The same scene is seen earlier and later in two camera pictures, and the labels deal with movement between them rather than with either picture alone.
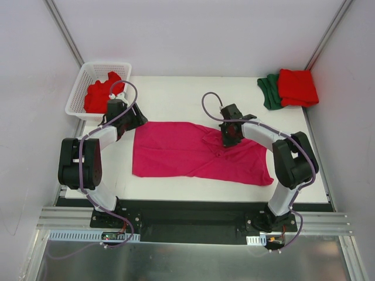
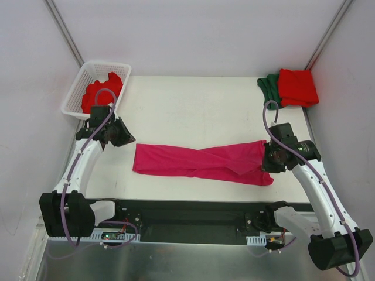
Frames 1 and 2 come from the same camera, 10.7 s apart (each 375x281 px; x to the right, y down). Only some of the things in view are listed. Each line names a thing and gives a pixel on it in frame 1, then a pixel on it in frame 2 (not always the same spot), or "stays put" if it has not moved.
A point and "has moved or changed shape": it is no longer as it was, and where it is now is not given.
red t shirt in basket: x=98 y=93 stays put
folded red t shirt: x=296 y=88 stays put
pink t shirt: x=177 y=149 has moved or changed shape
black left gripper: x=136 y=116 -> x=123 y=134
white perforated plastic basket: x=91 y=72 stays put
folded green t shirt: x=269 y=86 stays put
